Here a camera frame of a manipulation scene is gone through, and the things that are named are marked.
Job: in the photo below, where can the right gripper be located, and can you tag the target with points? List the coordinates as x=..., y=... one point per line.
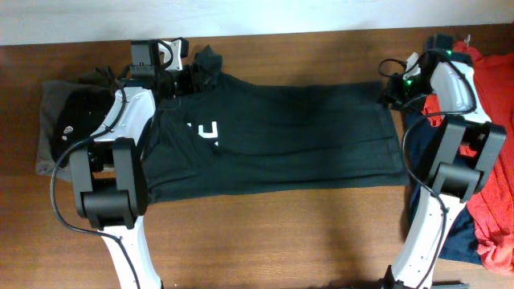
x=392, y=92

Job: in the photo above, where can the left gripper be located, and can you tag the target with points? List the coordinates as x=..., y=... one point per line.
x=194, y=80

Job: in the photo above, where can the dark green Nike t-shirt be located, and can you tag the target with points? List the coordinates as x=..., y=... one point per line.
x=236, y=138

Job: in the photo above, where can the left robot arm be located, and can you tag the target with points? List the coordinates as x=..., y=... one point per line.
x=108, y=182

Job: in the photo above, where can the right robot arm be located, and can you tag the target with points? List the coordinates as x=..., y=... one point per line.
x=457, y=162

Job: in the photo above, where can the blue garment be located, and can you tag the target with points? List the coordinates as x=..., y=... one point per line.
x=461, y=243

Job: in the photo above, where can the black folded garment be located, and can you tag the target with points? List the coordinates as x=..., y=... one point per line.
x=84, y=111

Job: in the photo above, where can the red garment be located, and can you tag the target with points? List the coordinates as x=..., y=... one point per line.
x=477, y=92

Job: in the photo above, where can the grey folded garment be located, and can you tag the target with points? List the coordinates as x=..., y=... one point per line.
x=56, y=93

